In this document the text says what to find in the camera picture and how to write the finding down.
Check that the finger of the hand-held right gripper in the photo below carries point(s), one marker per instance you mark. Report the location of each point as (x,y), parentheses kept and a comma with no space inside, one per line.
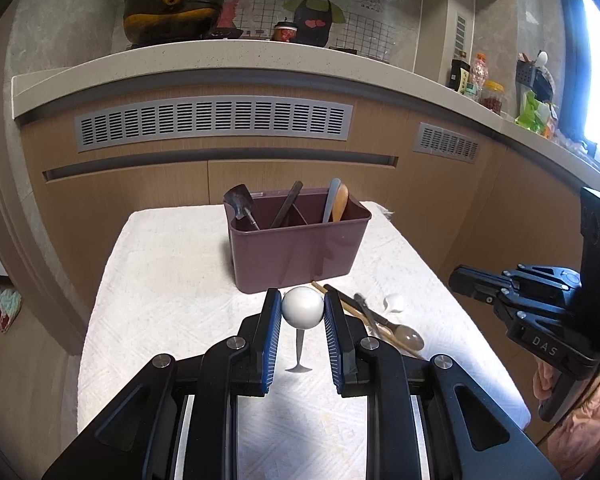
(475,282)

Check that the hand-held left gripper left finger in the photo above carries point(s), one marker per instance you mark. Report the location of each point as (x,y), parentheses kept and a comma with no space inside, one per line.
(270,340)

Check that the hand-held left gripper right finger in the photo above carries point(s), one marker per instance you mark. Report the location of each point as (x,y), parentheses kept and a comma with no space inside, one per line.
(332,340)

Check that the maroon plastic utensil holder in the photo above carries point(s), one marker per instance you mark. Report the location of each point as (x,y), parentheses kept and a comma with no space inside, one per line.
(295,250)

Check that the wooden spoon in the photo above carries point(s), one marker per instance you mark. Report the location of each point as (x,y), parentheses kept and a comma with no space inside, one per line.
(340,202)

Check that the black spatula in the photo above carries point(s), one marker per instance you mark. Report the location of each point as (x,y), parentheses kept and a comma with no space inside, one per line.
(240,200)

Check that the person's right forearm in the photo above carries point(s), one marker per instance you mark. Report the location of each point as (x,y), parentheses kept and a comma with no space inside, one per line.
(590,430)

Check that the white ceramic spoon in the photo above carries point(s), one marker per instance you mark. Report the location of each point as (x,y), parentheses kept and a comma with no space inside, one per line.
(394,303)

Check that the white woven table cloth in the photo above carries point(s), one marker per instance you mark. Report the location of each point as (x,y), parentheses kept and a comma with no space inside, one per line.
(170,280)

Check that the small grey vent grille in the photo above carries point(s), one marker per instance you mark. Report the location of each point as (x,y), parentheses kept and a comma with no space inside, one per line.
(446,142)

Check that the green packets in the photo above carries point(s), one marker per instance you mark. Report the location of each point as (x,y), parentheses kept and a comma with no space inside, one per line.
(532,112)

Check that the yellow lidded jar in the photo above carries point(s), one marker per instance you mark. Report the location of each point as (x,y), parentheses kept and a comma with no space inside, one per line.
(492,97)

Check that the black packet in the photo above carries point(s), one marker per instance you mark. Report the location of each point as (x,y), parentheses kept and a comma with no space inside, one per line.
(460,76)

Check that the black storage rack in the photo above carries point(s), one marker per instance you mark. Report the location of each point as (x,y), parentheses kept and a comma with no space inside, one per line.
(530,72)

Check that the clear bottle with orange cap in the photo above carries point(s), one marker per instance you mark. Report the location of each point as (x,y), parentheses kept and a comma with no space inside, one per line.
(479,72)

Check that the wooden kitchen cabinet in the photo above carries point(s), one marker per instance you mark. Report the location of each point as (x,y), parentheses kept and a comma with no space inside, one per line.
(130,180)

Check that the large grey vent grille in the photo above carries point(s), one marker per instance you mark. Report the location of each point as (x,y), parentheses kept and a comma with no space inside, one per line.
(215,125)

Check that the clothes on floor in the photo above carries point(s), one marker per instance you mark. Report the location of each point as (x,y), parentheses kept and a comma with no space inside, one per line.
(2,305)

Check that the stone kitchen countertop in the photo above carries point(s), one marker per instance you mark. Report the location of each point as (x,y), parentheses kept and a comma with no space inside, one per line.
(230,62)

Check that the red jar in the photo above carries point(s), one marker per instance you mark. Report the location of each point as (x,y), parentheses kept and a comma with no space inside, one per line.
(285,32)

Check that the black wok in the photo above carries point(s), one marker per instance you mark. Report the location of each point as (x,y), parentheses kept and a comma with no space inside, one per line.
(180,10)

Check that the cartoon wall poster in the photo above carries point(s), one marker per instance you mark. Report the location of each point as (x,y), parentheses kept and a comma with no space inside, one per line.
(310,5)

